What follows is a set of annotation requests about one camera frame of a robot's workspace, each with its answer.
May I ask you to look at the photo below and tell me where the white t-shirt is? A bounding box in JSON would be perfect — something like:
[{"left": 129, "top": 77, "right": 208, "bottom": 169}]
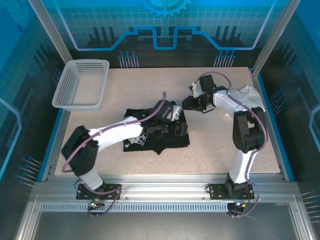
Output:
[{"left": 223, "top": 85, "right": 267, "bottom": 118}]

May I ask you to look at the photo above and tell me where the black printed t-shirt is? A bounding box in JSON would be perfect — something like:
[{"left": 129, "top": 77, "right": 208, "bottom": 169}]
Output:
[{"left": 122, "top": 99, "right": 192, "bottom": 156}]

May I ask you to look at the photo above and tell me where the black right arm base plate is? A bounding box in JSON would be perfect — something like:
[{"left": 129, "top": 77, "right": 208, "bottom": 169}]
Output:
[{"left": 207, "top": 183, "right": 255, "bottom": 200}]

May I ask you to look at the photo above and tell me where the slotted grey cable duct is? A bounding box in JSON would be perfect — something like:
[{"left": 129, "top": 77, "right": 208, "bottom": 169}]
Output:
[{"left": 39, "top": 202, "right": 230, "bottom": 213}]

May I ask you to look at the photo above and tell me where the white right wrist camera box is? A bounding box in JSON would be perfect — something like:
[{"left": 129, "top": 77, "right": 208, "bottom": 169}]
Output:
[{"left": 189, "top": 82, "right": 203, "bottom": 97}]

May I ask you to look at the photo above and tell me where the small connector with green light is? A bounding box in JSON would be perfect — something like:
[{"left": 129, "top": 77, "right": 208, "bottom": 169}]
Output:
[
  {"left": 88, "top": 197, "right": 106, "bottom": 210},
  {"left": 228, "top": 199, "right": 247, "bottom": 210}
]

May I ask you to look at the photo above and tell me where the aluminium frame post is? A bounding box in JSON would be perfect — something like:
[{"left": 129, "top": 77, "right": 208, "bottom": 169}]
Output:
[
  {"left": 251, "top": 0, "right": 302, "bottom": 77},
  {"left": 27, "top": 0, "right": 72, "bottom": 68}
]

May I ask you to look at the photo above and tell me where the wide aluminium mounting rail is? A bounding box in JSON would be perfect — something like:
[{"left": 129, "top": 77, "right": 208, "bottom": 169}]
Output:
[{"left": 32, "top": 173, "right": 300, "bottom": 202}]

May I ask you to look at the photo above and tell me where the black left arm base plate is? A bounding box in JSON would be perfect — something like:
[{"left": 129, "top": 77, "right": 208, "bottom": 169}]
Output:
[{"left": 76, "top": 183, "right": 123, "bottom": 200}]

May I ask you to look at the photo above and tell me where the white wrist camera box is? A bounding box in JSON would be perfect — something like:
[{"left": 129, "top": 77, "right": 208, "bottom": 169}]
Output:
[
  {"left": 167, "top": 106, "right": 182, "bottom": 121},
  {"left": 189, "top": 82, "right": 203, "bottom": 97}
]

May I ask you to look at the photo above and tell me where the blue table edge strip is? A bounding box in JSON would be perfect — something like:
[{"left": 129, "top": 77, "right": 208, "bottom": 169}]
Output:
[
  {"left": 36, "top": 107, "right": 66, "bottom": 182},
  {"left": 257, "top": 74, "right": 296, "bottom": 182}
]

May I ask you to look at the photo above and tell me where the grey metal panel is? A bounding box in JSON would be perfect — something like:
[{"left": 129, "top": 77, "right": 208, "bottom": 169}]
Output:
[{"left": 13, "top": 194, "right": 316, "bottom": 240}]

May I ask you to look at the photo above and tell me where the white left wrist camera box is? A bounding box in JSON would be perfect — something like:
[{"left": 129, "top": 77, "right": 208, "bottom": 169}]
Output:
[{"left": 167, "top": 106, "right": 182, "bottom": 121}]

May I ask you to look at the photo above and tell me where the white perforated plastic basket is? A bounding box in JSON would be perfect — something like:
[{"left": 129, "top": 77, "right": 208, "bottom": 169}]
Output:
[{"left": 51, "top": 59, "right": 110, "bottom": 112}]

